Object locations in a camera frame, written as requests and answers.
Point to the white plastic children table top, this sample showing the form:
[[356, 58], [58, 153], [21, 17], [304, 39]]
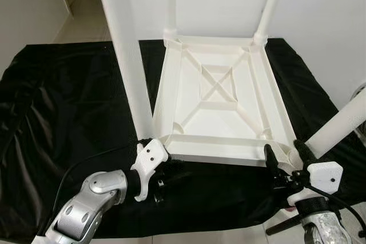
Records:
[[217, 124]]

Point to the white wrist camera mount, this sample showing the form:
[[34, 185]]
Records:
[[150, 158], [323, 175]]

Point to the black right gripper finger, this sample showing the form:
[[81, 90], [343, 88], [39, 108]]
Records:
[[304, 152], [271, 157]]

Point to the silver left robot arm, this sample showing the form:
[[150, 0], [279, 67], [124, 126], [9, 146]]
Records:
[[86, 204]]

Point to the black table cloth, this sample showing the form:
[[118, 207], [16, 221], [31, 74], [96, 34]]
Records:
[[57, 112]]

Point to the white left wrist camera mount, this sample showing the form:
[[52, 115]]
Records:
[[150, 158]]

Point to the black metal floor bar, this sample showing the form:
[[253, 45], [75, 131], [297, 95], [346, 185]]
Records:
[[362, 234]]

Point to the black metal table leg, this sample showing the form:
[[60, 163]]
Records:
[[284, 226]]

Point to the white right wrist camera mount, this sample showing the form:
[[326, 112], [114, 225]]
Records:
[[323, 175]]

